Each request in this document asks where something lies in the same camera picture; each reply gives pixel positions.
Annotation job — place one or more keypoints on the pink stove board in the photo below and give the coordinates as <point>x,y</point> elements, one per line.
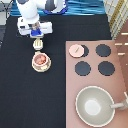
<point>114,84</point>

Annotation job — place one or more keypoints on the pink pot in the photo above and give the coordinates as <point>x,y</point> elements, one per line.
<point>40,58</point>

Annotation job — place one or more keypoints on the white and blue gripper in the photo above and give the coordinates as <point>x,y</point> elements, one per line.
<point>37,30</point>

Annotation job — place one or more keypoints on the black burner back right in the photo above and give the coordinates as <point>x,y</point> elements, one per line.
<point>103,50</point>

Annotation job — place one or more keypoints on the black burner front right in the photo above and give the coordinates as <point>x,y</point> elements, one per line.
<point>106,68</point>

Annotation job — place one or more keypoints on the black table mat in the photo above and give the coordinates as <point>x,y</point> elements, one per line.
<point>29,99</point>

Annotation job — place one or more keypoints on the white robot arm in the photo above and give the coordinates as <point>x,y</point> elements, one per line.
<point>29,22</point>

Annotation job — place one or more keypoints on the black burner front left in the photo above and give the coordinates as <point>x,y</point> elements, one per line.
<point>82,68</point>

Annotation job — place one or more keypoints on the cream round plate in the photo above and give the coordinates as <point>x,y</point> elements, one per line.
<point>43,67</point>

